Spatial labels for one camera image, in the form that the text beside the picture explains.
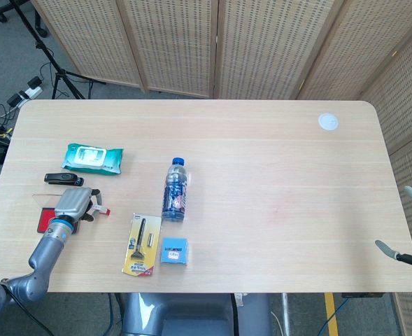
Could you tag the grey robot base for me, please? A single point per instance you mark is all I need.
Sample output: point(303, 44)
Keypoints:
point(191, 315)

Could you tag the wooden folding screen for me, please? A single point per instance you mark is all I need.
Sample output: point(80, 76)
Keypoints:
point(405, 115)
point(177, 42)

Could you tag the blue cardboard box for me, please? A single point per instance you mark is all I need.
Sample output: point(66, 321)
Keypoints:
point(174, 250)

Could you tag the red box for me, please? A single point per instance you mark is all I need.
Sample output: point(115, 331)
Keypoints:
point(46, 218)

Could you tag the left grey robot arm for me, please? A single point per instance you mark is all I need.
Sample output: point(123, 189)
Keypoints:
point(46, 252)

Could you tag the black office chair base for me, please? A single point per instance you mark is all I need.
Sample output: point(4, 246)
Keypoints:
point(3, 14)

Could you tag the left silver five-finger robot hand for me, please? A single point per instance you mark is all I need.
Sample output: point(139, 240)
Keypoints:
point(72, 203)

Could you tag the white power strip with adapters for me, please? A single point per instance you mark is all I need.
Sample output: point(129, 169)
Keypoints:
point(30, 93)

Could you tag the green wet wipes pack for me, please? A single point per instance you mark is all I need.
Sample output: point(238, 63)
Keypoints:
point(92, 159)

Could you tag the white round grommet cap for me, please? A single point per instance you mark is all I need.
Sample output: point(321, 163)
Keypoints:
point(328, 122)

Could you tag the yellow packaged razor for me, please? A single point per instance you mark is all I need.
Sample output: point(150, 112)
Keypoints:
point(141, 259)

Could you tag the blue drink bottle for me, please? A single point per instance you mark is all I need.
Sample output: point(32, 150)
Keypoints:
point(176, 196)

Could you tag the black tripod stand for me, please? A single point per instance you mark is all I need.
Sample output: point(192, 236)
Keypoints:
point(57, 70)

